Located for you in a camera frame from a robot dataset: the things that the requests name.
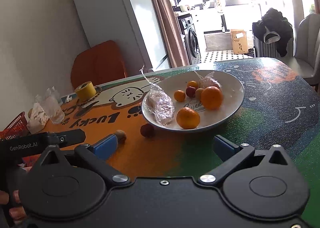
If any brown longan fruit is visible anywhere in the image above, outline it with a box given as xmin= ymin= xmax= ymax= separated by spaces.
xmin=195 ymin=88 xmax=204 ymax=101
xmin=114 ymin=130 xmax=127 ymax=143

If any light red plum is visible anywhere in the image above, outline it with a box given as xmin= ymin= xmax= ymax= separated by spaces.
xmin=140 ymin=123 xmax=155 ymax=138

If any large orange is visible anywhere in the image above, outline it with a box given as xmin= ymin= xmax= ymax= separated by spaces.
xmin=201 ymin=86 xmax=223 ymax=110

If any plastic peeled orange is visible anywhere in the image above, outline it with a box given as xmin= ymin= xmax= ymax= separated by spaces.
xmin=194 ymin=71 xmax=222 ymax=90

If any small kumquat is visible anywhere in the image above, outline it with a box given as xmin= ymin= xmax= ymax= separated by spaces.
xmin=187 ymin=80 xmax=199 ymax=89
xmin=174 ymin=90 xmax=186 ymax=102

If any long plastic fruit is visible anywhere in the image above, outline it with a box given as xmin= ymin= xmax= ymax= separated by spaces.
xmin=140 ymin=66 xmax=175 ymax=126

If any dark red plum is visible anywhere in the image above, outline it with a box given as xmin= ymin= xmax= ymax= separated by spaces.
xmin=185 ymin=86 xmax=197 ymax=98

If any person's left hand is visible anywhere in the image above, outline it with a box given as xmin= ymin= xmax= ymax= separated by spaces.
xmin=0 ymin=166 xmax=32 ymax=226

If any red plastic basket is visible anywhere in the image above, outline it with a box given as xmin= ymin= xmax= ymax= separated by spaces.
xmin=1 ymin=111 xmax=29 ymax=140

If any tissue pack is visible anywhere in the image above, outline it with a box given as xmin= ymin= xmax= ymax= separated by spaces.
xmin=27 ymin=102 xmax=49 ymax=134

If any clear textured glass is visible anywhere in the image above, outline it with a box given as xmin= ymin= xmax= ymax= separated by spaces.
xmin=39 ymin=89 xmax=65 ymax=125

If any yellow tape roll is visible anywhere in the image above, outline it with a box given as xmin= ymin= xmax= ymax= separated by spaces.
xmin=75 ymin=81 xmax=97 ymax=102

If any colourful cartoon table mat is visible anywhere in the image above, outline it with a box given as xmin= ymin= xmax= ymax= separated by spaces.
xmin=46 ymin=58 xmax=319 ymax=227

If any white ceramic plate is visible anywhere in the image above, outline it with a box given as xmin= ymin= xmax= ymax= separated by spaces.
xmin=141 ymin=70 xmax=245 ymax=133

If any orange chair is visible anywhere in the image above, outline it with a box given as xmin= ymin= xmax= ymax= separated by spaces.
xmin=71 ymin=40 xmax=127 ymax=89

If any striped suitcase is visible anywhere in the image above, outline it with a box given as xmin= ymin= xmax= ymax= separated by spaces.
xmin=253 ymin=36 xmax=294 ymax=58

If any cardboard box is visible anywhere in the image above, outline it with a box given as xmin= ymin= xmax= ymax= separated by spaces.
xmin=231 ymin=30 xmax=248 ymax=54

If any grey chair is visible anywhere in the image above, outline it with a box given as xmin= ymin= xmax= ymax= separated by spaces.
xmin=279 ymin=13 xmax=320 ymax=86

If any washing machine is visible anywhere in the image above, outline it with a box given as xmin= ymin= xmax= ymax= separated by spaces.
xmin=177 ymin=14 xmax=201 ymax=65

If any black clothes pile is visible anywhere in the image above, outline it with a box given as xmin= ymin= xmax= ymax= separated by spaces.
xmin=252 ymin=8 xmax=293 ymax=57

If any white refrigerator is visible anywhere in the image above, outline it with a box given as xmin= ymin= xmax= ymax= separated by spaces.
xmin=74 ymin=0 xmax=171 ymax=76

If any left pink curtain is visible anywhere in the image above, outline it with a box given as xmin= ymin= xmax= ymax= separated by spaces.
xmin=152 ymin=0 xmax=190 ymax=67

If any brown bead bracelet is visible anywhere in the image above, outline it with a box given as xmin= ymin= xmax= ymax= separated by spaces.
xmin=77 ymin=86 xmax=103 ymax=105

